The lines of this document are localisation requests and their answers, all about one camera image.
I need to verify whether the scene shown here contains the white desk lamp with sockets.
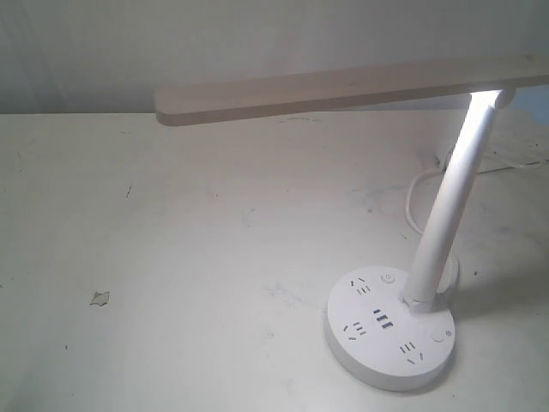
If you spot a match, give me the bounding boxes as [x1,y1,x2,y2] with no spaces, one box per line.
[154,55,548,391]

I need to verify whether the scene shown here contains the white power strip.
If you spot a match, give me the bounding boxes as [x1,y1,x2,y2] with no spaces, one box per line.
[485,131,548,169]

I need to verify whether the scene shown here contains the white power cable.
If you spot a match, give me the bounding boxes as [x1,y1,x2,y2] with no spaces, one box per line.
[405,145,546,297]

